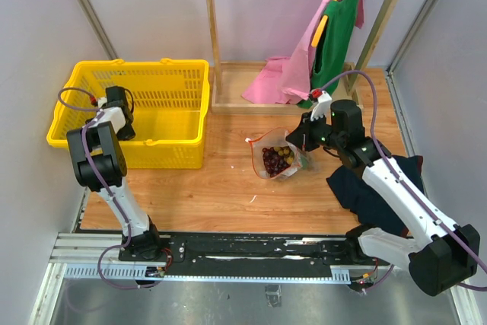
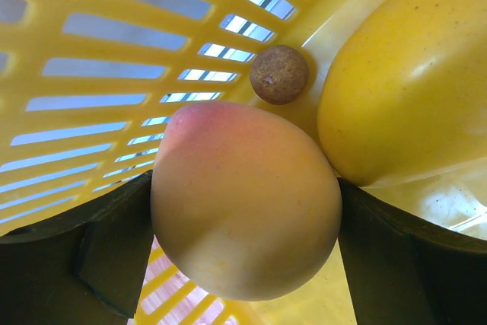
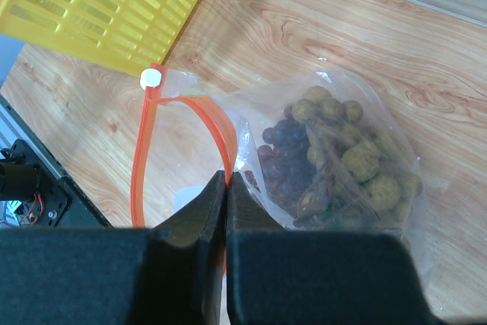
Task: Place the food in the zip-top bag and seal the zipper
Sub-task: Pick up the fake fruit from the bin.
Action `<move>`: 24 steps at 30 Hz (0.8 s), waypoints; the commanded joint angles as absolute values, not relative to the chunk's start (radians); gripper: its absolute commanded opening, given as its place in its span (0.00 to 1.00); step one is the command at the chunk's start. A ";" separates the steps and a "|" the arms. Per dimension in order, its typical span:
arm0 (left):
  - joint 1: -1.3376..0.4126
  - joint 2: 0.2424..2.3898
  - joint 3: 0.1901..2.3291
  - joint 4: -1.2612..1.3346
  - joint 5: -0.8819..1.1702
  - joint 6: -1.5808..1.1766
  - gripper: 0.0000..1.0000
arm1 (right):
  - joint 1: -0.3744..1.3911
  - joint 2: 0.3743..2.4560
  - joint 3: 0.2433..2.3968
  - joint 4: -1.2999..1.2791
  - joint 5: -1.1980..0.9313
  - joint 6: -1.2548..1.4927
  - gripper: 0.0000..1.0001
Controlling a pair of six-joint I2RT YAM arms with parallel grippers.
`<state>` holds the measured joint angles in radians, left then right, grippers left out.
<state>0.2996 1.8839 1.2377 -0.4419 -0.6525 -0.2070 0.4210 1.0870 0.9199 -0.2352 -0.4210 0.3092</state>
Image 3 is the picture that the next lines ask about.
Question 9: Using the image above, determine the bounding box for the longan fruit bunch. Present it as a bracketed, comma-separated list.
[291, 87, 423, 230]

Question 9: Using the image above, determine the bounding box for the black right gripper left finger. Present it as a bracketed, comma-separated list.
[1, 171, 227, 324]

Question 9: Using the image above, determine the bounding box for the clear zip top bag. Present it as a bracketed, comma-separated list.
[129, 64, 432, 283]

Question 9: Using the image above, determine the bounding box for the yellow plastic basket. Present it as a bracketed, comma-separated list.
[1, 0, 199, 75]

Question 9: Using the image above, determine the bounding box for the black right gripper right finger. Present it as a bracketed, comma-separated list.
[226, 174, 437, 324]

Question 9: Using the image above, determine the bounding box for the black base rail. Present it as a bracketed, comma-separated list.
[1, 97, 111, 228]

